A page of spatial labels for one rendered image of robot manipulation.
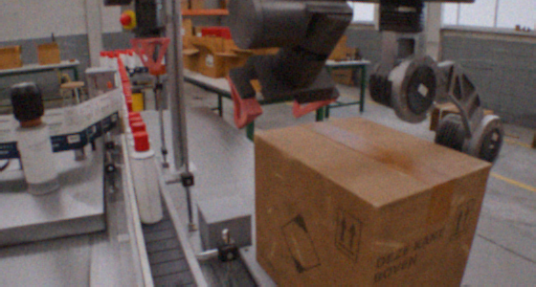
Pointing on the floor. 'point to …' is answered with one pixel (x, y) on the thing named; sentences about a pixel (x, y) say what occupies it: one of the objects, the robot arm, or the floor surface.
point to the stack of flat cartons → (446, 114)
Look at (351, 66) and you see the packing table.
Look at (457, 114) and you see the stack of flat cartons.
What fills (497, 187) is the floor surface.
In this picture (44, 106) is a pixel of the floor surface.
